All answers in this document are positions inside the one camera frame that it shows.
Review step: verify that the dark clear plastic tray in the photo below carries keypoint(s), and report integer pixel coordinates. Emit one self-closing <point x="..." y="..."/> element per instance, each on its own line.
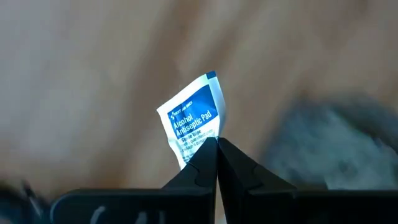
<point x="335" y="146"/>

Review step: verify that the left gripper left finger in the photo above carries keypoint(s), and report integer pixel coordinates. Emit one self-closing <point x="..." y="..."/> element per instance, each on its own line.
<point x="140" y="207"/>

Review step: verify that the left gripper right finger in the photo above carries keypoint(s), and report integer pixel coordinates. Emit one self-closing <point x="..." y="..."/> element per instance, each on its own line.
<point x="280" y="207"/>

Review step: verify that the blue white alcohol pad packet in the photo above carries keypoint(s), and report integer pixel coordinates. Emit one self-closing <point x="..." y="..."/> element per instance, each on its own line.
<point x="192" y="118"/>

